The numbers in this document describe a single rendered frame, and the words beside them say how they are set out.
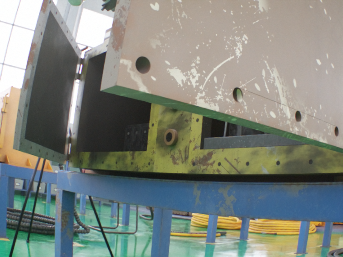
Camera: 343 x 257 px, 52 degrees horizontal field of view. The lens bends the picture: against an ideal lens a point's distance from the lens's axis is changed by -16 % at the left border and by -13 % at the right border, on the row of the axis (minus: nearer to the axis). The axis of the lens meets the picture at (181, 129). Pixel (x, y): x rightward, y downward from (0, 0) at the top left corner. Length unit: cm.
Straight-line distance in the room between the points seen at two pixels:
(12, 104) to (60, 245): 184
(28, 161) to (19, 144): 232
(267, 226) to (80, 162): 483
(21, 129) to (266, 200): 78
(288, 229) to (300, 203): 527
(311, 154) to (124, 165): 76
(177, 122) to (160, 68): 97
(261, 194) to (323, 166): 22
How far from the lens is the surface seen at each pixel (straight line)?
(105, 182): 162
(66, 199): 202
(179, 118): 127
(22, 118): 127
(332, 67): 54
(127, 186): 149
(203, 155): 117
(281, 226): 625
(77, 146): 184
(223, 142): 113
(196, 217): 711
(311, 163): 94
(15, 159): 355
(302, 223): 402
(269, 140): 103
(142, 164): 138
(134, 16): 30
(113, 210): 732
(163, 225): 240
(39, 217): 493
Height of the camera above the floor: 59
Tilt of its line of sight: 9 degrees up
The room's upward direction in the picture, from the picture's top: 5 degrees clockwise
